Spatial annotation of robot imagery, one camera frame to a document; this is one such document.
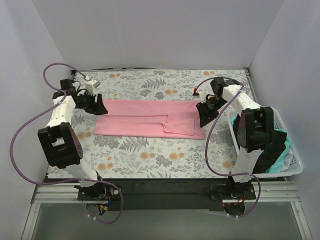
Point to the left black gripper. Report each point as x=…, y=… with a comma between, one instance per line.
x=94, y=104

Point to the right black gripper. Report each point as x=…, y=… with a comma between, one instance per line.
x=206, y=110

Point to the pink t shirt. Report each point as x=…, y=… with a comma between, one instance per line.
x=175, y=119

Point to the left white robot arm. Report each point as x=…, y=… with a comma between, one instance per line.
x=60, y=144

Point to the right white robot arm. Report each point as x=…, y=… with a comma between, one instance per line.
x=232, y=92

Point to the floral table cloth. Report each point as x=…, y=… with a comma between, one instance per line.
x=137, y=157

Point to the black t shirt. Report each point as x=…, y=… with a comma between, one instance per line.
x=262, y=149

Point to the teal t shirt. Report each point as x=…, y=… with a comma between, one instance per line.
x=271, y=160

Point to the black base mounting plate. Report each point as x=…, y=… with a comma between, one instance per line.
x=168, y=194

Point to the white t shirt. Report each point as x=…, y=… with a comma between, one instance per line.
x=290, y=163

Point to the white plastic laundry basket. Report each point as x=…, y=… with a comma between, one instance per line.
x=278, y=125

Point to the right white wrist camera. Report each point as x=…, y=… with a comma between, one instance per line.
x=201, y=94

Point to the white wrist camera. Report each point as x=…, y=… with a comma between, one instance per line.
x=91, y=85
x=201, y=94

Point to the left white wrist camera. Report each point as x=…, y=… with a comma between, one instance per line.
x=91, y=85

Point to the aluminium frame rail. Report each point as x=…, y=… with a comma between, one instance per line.
x=271, y=191

